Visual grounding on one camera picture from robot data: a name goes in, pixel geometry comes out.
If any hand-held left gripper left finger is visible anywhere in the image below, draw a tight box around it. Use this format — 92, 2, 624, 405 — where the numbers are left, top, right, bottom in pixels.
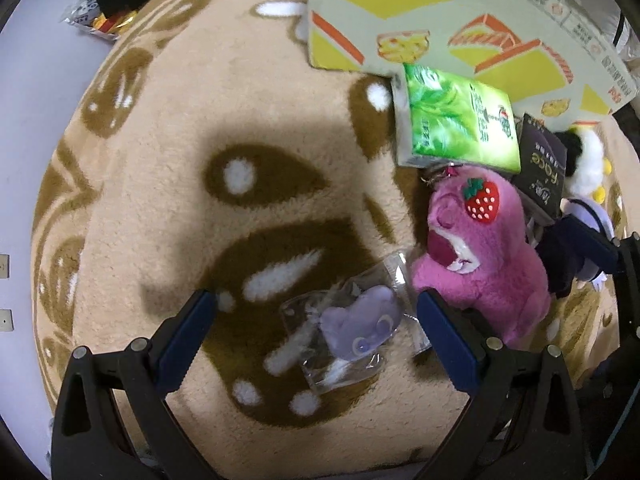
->
50, 289, 219, 480

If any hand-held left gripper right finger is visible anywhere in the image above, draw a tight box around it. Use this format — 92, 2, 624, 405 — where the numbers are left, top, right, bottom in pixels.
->
416, 287, 587, 480

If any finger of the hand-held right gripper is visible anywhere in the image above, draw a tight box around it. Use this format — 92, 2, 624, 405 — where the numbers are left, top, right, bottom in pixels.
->
585, 231, 640, 346

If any navy and white plush doll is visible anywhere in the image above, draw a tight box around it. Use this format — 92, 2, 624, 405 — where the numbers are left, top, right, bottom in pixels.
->
537, 196, 617, 298

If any purple plush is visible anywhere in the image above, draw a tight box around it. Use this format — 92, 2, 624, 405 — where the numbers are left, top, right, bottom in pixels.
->
280, 250, 433, 395

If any pink bear plush with strawberry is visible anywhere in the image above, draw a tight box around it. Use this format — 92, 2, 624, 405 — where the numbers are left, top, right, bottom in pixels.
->
410, 167, 552, 350

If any black and white plush toy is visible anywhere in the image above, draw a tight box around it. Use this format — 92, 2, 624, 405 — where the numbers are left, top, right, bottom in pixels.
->
554, 127, 613, 203

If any beige and brown plush blanket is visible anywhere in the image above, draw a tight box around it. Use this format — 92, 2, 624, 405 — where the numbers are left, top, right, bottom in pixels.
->
30, 0, 632, 466

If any green tea box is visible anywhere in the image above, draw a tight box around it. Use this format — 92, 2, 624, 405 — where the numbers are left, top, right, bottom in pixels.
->
391, 62, 522, 175

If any cardboard box with cake print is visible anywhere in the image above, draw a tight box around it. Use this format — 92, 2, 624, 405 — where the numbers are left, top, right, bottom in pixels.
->
305, 0, 636, 133

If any gold and red wrapper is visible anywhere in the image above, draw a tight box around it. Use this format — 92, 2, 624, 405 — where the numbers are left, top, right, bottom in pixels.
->
90, 7, 138, 40

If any white snack packet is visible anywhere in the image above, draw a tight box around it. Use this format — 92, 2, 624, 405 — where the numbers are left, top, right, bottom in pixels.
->
59, 0, 108, 36

